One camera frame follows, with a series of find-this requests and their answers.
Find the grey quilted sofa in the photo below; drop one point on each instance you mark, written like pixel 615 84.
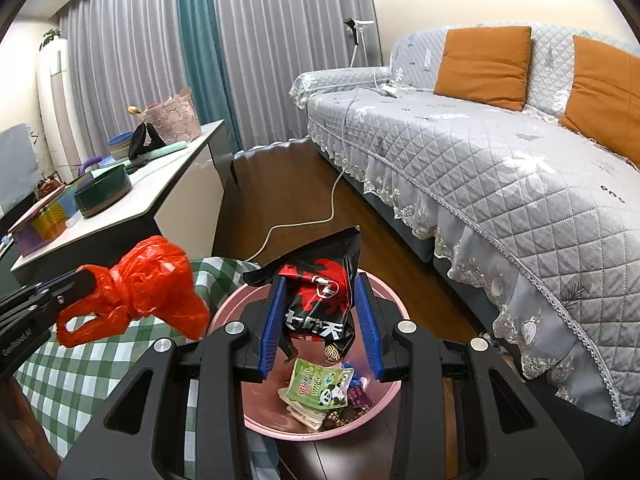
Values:
pixel 475 170

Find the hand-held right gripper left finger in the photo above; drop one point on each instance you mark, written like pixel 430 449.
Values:
pixel 272 320

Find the grey cloth cover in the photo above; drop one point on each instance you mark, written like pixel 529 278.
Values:
pixel 17 165

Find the pink plastic basin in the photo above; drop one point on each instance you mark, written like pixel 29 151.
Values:
pixel 265 410

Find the green panda snack packet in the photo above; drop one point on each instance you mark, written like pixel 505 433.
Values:
pixel 315 385

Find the orange cushion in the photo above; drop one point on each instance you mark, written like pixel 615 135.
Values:
pixel 482 67
pixel 605 95

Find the red plastic bag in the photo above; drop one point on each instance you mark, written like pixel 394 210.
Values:
pixel 150 280

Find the grey curtain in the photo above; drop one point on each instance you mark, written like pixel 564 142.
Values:
pixel 290 35
pixel 125 60

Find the black red snack bag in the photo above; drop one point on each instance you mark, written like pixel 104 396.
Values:
pixel 320 300

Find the green potted plant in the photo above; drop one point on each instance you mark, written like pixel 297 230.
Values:
pixel 51 39

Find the teal curtain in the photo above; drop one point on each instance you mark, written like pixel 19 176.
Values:
pixel 205 50

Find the white coffee table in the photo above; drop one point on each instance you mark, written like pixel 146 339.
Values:
pixel 160 190

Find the dark green round tin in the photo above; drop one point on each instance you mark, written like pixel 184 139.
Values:
pixel 102 192

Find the green checked tablecloth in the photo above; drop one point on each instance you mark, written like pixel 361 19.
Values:
pixel 65 385

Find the white power strip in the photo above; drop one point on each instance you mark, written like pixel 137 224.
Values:
pixel 391 91

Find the beige wrapper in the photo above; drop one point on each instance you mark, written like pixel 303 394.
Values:
pixel 305 417

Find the multicoloured box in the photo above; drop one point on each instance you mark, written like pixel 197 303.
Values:
pixel 40 225

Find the yellow object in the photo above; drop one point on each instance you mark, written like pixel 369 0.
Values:
pixel 135 109

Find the pink lace basket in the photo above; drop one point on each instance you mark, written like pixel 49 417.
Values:
pixel 172 117

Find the stack of coloured bowls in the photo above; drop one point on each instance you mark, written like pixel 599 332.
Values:
pixel 120 147

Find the small white object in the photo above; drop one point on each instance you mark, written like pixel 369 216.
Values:
pixel 75 221

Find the light green tray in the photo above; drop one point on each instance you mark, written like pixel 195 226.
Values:
pixel 160 152

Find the dark patterned wrapper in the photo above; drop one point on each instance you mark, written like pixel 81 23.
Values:
pixel 345 417

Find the brown object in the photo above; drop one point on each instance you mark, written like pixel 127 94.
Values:
pixel 49 189

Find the white standing air conditioner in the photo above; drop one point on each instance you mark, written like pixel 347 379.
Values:
pixel 62 110

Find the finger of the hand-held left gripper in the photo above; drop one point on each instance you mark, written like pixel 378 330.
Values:
pixel 25 310
pixel 75 285

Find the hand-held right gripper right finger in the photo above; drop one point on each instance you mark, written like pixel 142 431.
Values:
pixel 370 330

